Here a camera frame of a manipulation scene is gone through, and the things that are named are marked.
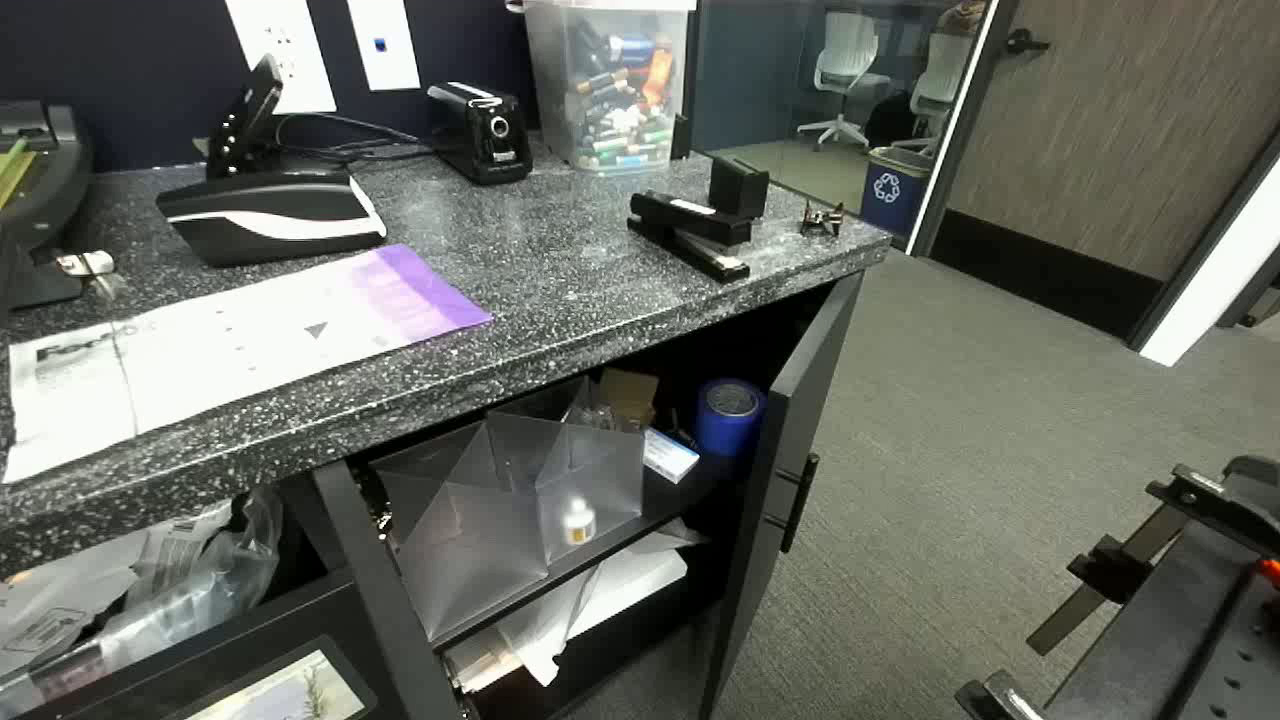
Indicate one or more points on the clear plastic pyramid container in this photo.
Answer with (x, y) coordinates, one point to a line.
(515, 499)

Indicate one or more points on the small white bottle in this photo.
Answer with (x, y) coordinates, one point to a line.
(579, 523)

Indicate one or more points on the small black box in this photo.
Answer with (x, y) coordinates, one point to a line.
(736, 186)

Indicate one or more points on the brown cardboard box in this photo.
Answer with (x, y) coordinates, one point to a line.
(625, 393)

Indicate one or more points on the white office chair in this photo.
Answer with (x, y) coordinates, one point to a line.
(842, 66)
(938, 77)

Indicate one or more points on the small white box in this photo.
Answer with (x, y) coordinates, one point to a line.
(670, 459)

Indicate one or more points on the blue recycling bin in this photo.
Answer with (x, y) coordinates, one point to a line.
(894, 192)

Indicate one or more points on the black binder clips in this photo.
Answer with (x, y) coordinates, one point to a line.
(825, 221)

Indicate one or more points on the white wall plate blue dot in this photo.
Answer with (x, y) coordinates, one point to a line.
(387, 43)

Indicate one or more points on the clear plastic bag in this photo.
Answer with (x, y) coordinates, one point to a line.
(132, 584)

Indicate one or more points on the black metal equipment stand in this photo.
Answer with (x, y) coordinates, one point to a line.
(1163, 612)

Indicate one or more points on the black picture frame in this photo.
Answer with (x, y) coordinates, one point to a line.
(276, 687)

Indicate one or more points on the black cabinet door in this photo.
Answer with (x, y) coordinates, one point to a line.
(787, 467)

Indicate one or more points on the blue cup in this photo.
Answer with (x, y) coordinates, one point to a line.
(725, 414)

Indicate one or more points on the black silver hole punch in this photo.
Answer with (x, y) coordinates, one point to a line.
(275, 208)

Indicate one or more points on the white wall outlet plate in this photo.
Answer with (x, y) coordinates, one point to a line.
(280, 51)

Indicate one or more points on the white paper with purple edge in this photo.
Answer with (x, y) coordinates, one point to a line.
(226, 345)

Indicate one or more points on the grey wooden door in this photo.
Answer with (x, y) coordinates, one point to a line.
(1135, 124)

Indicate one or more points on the clear plastic storage bin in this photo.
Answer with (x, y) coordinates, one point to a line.
(607, 81)

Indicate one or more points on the black stapler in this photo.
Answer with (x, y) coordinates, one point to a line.
(686, 229)

